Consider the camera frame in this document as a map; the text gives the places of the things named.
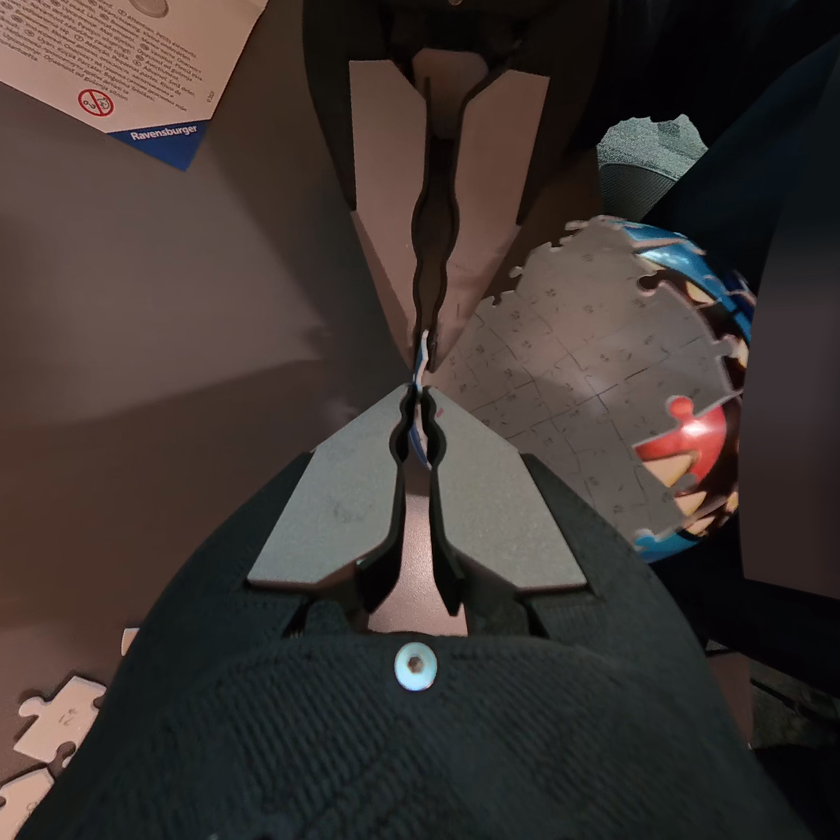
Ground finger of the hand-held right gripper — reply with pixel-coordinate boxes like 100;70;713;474
430;67;551;368
348;59;437;371

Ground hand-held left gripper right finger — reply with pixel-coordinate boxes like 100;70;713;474
423;386;588;618

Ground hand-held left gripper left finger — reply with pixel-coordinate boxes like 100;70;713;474
246;382;413;614

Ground blue white puzzle ball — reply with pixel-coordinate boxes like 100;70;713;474
430;215;756;565

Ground curved blue puzzle piece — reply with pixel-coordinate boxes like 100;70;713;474
406;328;437;472

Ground white puzzle pieces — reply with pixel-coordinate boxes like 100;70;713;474
0;626;142;837

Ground white instruction leaflet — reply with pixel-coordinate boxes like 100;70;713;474
0;0;270;173

